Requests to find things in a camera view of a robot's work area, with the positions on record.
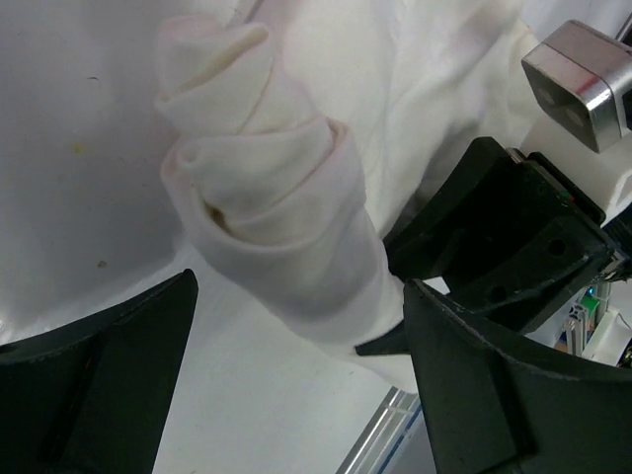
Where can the white t shirt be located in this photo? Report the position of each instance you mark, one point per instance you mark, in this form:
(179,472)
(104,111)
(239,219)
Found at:
(284,138)

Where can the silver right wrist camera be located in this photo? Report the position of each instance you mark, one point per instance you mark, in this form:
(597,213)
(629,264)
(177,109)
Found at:
(581,78)

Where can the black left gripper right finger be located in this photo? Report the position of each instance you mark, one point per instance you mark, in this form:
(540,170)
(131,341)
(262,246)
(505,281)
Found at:
(497,402)

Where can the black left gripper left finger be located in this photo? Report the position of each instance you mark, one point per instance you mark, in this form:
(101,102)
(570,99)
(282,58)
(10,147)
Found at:
(93,396)

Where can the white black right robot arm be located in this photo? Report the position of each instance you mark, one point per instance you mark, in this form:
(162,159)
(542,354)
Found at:
(606,179)

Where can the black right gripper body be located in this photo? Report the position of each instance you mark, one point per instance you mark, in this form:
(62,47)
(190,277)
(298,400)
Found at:
(512,237)

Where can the aluminium rail frame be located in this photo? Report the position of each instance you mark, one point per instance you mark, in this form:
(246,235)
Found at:
(395,438)

